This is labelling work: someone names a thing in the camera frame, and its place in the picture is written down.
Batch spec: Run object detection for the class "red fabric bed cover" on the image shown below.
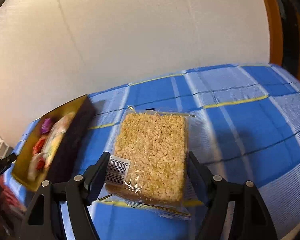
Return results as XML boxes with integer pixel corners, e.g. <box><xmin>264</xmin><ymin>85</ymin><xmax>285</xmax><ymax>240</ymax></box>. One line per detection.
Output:
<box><xmin>0</xmin><ymin>175</ymin><xmax>26</xmax><ymax>239</ymax></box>

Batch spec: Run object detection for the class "blue plaid tablecloth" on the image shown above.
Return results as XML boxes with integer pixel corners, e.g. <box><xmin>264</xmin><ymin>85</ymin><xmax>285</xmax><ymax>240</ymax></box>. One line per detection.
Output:
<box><xmin>2</xmin><ymin>63</ymin><xmax>300</xmax><ymax>240</ymax></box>

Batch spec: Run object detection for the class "purple candy packet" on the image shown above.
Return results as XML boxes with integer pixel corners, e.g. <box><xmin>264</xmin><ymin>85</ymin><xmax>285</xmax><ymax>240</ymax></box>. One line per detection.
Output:
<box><xmin>40</xmin><ymin>118</ymin><xmax>53</xmax><ymax>134</ymax></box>

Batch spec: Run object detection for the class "green Weidan cracker packet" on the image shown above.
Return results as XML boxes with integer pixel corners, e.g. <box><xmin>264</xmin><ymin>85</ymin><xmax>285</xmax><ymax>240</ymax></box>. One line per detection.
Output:
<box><xmin>42</xmin><ymin>112</ymin><xmax>75</xmax><ymax>169</ymax></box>

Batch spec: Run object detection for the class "gold metal tray box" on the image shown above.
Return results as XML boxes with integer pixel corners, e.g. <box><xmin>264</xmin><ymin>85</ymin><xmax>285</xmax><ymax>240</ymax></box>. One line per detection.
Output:
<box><xmin>11</xmin><ymin>95</ymin><xmax>96</xmax><ymax>192</ymax></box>

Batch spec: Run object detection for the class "brown wooden door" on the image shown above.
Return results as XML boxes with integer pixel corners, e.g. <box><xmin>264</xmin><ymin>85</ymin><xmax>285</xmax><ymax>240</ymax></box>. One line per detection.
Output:
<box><xmin>264</xmin><ymin>0</ymin><xmax>300</xmax><ymax>81</ymax></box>

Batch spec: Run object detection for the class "red patterned candy wrapper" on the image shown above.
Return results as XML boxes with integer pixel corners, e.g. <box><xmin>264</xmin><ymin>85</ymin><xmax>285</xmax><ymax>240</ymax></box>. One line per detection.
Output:
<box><xmin>32</xmin><ymin>135</ymin><xmax>47</xmax><ymax>155</ymax></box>

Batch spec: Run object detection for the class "clear packet rice crisp cake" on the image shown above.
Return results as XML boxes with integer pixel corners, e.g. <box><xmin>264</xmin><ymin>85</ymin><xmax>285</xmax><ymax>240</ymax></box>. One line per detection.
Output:
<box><xmin>98</xmin><ymin>106</ymin><xmax>193</xmax><ymax>220</ymax></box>

